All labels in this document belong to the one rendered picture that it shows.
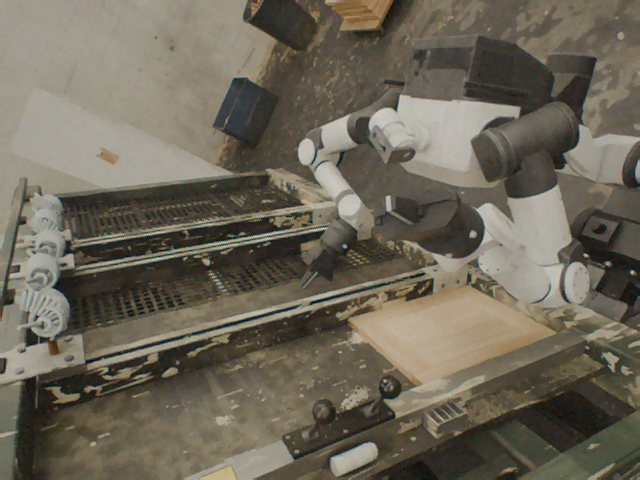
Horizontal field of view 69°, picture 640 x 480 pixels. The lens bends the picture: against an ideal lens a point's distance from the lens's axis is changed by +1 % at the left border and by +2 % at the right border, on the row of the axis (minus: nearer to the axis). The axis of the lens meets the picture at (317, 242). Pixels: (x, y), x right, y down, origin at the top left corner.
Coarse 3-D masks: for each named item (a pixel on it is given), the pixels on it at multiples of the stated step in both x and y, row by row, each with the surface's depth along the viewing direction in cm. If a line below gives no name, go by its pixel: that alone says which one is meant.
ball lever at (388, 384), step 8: (384, 376) 75; (392, 376) 74; (384, 384) 73; (392, 384) 73; (400, 384) 74; (384, 392) 73; (392, 392) 73; (400, 392) 73; (376, 400) 78; (368, 408) 82; (376, 408) 80; (368, 416) 81
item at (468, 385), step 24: (552, 336) 106; (576, 336) 106; (504, 360) 98; (528, 360) 98; (552, 360) 101; (432, 384) 91; (456, 384) 91; (480, 384) 91; (504, 384) 95; (408, 408) 84; (384, 432) 82; (240, 456) 74; (264, 456) 74; (288, 456) 74; (312, 456) 75
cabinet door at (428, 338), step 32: (352, 320) 117; (384, 320) 117; (416, 320) 118; (448, 320) 118; (480, 320) 118; (512, 320) 117; (384, 352) 105; (416, 352) 104; (448, 352) 105; (480, 352) 104; (416, 384) 96
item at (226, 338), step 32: (352, 288) 122; (384, 288) 122; (416, 288) 127; (448, 288) 133; (224, 320) 107; (256, 320) 107; (288, 320) 110; (320, 320) 114; (32, 352) 90; (64, 352) 90; (96, 352) 96; (128, 352) 97; (160, 352) 97; (192, 352) 100; (224, 352) 104; (0, 384) 82; (64, 384) 89; (96, 384) 92; (128, 384) 95
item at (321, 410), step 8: (320, 400) 69; (328, 400) 69; (312, 408) 69; (320, 408) 68; (328, 408) 68; (312, 416) 69; (320, 416) 68; (328, 416) 68; (320, 424) 68; (328, 424) 68; (304, 432) 76; (312, 432) 74; (304, 440) 76; (312, 440) 76
